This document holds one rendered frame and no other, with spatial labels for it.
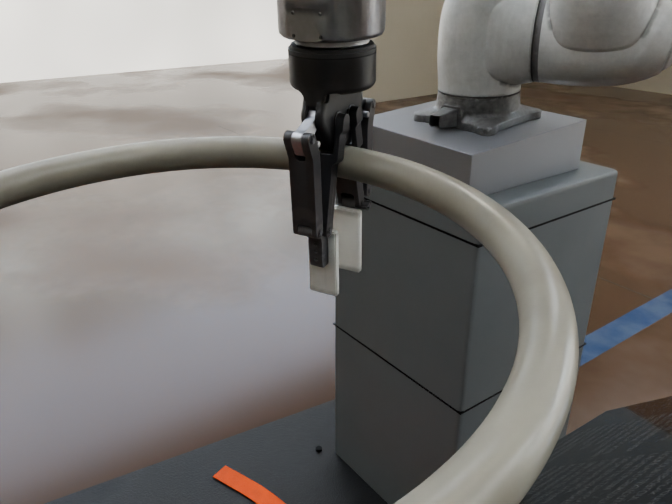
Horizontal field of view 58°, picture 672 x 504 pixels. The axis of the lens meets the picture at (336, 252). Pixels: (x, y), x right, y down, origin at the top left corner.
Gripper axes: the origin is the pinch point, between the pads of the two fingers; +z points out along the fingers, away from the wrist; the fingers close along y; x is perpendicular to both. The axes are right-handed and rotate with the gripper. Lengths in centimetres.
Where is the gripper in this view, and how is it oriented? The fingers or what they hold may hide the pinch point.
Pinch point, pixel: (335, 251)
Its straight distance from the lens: 60.7
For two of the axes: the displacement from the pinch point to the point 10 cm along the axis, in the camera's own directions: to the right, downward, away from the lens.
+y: -4.6, 4.3, -7.8
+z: 0.2, 8.8, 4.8
